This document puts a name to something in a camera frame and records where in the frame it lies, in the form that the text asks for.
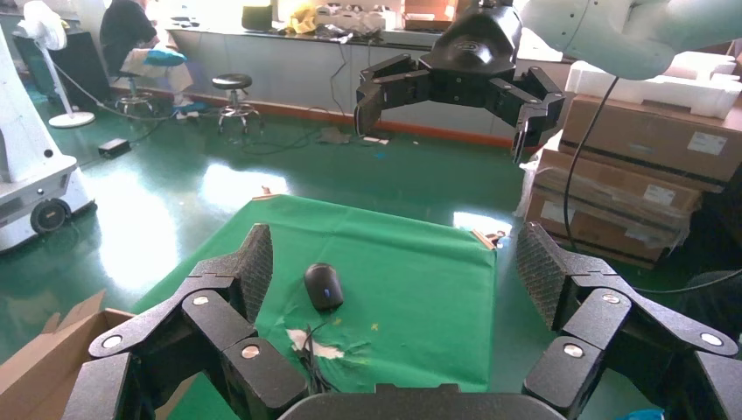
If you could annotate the long grey workbench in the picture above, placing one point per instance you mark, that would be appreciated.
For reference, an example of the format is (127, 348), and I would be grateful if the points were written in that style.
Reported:
(278, 69)

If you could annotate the white styrofoam packing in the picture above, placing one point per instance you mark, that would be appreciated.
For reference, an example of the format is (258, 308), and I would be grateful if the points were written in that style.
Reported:
(666, 90)

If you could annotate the wooden cloth clip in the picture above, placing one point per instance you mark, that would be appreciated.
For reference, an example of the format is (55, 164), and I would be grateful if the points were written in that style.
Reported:
(265, 193)
(486, 238)

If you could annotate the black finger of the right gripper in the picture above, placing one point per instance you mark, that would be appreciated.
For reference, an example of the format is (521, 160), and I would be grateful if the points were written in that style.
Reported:
(394, 84)
(533, 98)

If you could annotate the black round stool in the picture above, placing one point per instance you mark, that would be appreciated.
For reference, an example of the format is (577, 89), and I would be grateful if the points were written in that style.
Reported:
(232, 81)

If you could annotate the seated person in black shirt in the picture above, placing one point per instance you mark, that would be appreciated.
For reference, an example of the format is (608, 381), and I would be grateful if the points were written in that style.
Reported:
(124, 29)

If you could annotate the green tablecloth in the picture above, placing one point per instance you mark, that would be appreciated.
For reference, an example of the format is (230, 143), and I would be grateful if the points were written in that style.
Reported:
(406, 301)

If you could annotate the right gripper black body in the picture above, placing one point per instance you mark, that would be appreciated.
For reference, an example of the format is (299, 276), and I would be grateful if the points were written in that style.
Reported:
(472, 52)

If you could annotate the black cabinet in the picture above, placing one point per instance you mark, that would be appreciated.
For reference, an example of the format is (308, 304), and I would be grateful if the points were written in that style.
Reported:
(81, 64)

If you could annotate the yellow cloth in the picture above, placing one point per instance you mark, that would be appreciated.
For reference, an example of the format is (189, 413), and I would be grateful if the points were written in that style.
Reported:
(302, 20)

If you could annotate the small brown cardboard carton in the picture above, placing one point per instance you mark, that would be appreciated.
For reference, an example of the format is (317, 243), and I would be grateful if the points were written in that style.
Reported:
(429, 16)

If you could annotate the open brown cardboard box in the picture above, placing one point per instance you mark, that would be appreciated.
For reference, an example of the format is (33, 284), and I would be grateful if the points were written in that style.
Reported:
(35, 371)

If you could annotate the white standing fan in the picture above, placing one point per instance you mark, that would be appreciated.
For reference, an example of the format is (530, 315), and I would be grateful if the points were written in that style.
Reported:
(43, 23)

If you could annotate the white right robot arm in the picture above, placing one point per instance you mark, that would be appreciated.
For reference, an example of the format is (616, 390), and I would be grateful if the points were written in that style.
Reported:
(637, 29)

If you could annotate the black power adapter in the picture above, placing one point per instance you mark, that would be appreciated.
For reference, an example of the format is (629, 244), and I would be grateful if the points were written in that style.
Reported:
(114, 148)

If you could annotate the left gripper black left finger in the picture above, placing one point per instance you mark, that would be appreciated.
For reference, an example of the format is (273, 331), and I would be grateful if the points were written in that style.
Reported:
(220, 324)

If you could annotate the large brown shipping carton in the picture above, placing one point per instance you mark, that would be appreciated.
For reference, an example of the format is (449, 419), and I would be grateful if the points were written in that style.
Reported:
(614, 185)
(597, 232)
(649, 139)

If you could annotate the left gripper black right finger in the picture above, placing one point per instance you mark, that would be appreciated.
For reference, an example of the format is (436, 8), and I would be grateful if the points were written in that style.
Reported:
(603, 324)

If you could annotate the white equipment pile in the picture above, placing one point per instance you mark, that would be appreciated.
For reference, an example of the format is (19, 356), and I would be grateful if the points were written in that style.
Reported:
(353, 20)

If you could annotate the white wheeled background robot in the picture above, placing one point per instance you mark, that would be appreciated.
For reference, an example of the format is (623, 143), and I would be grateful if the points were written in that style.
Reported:
(23, 151)

